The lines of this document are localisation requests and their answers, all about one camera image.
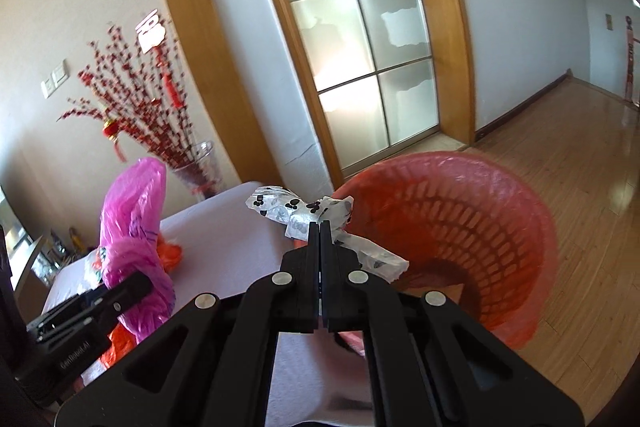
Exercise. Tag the red berry branches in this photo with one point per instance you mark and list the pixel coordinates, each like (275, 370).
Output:
(125, 92)

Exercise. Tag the dark wooden baseboard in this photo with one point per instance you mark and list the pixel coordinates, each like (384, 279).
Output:
(525, 104)

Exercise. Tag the white black-printed plastic bag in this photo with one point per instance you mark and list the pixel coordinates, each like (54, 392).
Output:
(280, 204)

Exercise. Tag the red-lined trash bin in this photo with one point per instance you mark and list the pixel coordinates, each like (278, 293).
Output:
(520, 322)

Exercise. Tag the white cloth covered table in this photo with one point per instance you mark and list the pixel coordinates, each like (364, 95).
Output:
(235, 232)

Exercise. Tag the wooden door frame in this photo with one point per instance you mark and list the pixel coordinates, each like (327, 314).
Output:
(175, 7)

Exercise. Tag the white green-printed plastic bag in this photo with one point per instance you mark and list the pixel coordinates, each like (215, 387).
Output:
(97, 264)

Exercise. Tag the pink plastic bag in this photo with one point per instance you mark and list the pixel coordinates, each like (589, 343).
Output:
(135, 217)

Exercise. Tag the frosted glass sliding door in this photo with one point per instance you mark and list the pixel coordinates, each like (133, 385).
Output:
(350, 32)

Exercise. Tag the red vertical wall banner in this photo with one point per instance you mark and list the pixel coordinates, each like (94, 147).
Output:
(632, 62)

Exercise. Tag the red tassel ornament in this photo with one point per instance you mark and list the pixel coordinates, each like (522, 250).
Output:
(172, 89)

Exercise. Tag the pale hanging tag ornament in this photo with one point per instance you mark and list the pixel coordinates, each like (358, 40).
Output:
(150, 29)

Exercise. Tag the red lantern ornament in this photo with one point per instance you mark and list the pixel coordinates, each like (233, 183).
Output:
(111, 131)

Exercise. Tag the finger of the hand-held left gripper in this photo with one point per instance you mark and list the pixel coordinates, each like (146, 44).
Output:
(127, 292)

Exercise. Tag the clear glass vase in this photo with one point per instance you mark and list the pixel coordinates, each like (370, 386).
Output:
(200, 169)

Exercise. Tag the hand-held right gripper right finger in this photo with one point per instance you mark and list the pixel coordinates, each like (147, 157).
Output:
(340, 292)

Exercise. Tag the cluttered low cabinet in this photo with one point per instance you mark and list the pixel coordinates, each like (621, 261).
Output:
(40, 257)

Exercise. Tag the small yellow wall plate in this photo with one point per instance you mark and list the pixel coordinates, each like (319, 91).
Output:
(610, 21)

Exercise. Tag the red plastic waste basket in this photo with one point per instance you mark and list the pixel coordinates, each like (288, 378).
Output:
(450, 217)

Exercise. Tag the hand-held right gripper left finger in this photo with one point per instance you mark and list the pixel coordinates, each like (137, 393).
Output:
(300, 287)

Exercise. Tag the orange plastic bag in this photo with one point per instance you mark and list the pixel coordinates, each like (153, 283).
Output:
(170, 254)

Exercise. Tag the white wall light switch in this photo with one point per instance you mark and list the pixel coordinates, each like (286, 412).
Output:
(61, 73)
(48, 86)

